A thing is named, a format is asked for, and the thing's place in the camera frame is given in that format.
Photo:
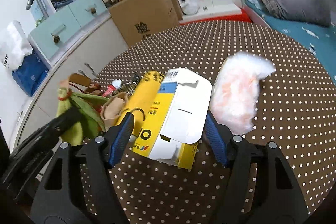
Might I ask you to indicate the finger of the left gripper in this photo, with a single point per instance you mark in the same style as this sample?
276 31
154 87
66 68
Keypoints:
60 124

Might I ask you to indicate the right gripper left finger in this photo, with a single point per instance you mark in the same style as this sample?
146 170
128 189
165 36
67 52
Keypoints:
60 195

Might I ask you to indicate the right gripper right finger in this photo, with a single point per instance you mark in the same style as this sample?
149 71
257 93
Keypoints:
277 195

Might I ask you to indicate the green plush toy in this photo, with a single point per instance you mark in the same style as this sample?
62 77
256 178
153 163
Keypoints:
87 107

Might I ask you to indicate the white plastic bag with peels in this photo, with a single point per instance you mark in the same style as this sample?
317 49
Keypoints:
237 89

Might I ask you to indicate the yellow white carton box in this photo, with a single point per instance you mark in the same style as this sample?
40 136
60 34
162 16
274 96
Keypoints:
176 118

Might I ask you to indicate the red blue toothpaste tube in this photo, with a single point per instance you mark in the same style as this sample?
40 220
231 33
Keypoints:
119 86

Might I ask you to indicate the yellow paper bag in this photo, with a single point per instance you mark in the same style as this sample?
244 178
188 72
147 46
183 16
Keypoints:
141 100

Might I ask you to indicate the white low cabinet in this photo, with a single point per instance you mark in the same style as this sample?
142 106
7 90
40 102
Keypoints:
88 52

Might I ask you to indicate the red gold snack bag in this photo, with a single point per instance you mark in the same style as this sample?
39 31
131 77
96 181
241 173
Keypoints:
84 84

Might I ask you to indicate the blue shopping bag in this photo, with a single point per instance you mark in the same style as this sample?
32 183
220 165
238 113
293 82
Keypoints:
30 74

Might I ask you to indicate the teal drawer unit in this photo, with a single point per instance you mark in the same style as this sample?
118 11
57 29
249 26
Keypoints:
52 34

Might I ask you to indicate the brown polka dot tablecloth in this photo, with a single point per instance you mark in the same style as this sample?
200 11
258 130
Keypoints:
268 87

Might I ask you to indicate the white shopping bag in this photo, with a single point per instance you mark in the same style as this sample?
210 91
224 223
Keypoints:
14 46

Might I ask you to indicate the large cardboard box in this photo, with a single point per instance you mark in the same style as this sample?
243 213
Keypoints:
138 19

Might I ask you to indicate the teal bed sheet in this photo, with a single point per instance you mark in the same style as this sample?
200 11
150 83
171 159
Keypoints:
319 40

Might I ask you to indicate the red step platform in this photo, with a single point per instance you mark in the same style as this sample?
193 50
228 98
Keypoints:
239 16

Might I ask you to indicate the white plastic bag on floor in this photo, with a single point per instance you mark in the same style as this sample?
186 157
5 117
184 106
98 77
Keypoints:
189 7

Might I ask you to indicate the grey folded blanket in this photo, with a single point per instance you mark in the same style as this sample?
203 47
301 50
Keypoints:
310 11

